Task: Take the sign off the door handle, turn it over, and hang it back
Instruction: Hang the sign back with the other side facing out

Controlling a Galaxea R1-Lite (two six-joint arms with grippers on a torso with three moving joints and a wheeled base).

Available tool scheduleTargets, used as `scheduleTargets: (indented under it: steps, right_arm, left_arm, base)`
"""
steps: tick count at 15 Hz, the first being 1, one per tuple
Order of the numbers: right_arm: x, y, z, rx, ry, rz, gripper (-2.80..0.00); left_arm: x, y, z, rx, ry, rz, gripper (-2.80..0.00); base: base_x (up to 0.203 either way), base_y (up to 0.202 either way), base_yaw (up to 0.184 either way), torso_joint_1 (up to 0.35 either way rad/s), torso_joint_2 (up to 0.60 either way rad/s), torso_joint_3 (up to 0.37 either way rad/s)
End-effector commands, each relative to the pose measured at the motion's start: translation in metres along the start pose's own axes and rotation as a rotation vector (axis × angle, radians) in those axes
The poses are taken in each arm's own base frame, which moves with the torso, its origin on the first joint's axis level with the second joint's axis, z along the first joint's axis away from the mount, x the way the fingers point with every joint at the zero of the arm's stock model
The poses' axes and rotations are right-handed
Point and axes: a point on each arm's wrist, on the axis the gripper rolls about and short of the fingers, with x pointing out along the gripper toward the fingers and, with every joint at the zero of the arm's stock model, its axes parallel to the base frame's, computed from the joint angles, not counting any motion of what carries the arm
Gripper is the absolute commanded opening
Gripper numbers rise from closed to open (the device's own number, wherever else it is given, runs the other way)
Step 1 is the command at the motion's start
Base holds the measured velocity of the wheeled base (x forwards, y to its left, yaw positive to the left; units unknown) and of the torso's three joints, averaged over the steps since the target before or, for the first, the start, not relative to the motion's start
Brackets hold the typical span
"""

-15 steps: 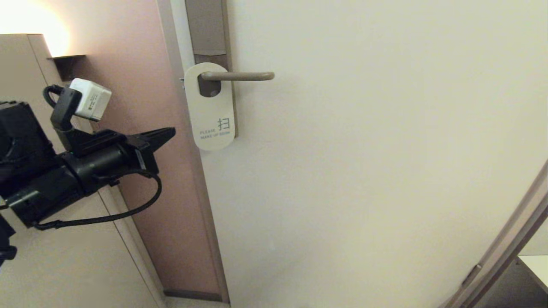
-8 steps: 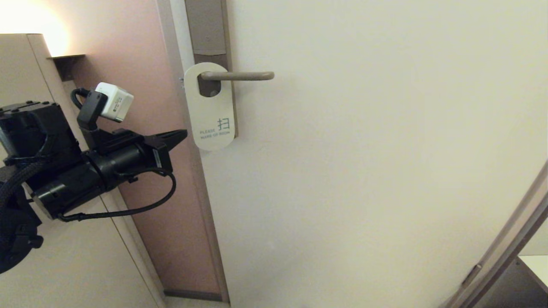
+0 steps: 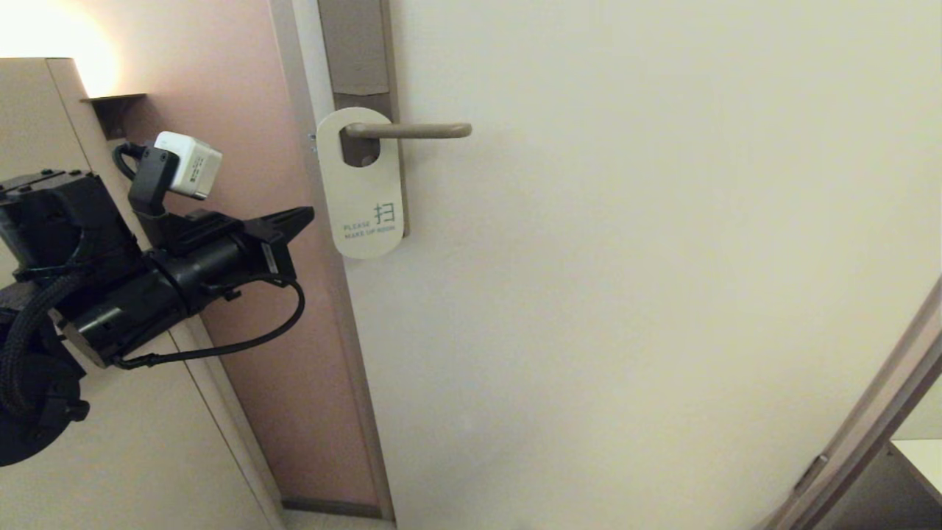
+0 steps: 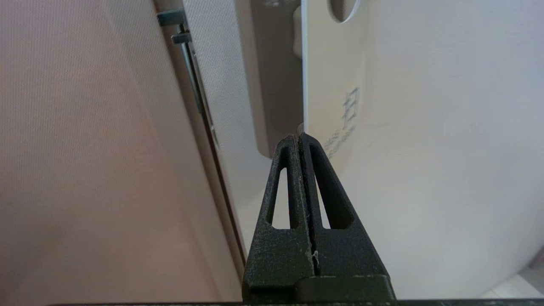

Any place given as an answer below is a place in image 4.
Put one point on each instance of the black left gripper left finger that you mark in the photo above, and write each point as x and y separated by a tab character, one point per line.
276	255

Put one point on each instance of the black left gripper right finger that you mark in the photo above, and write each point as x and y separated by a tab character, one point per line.
348	255

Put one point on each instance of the white door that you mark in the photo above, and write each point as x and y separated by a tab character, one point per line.
446	148

